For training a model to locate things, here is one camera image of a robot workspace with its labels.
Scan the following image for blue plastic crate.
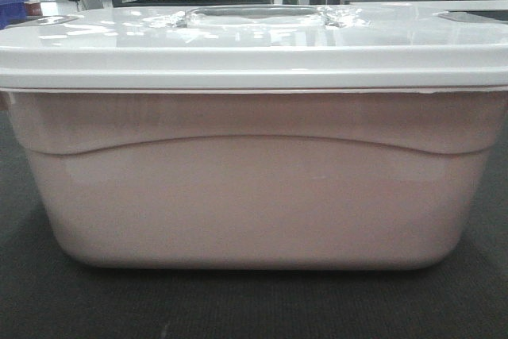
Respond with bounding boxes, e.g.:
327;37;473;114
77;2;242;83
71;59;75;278
0;0;28;29

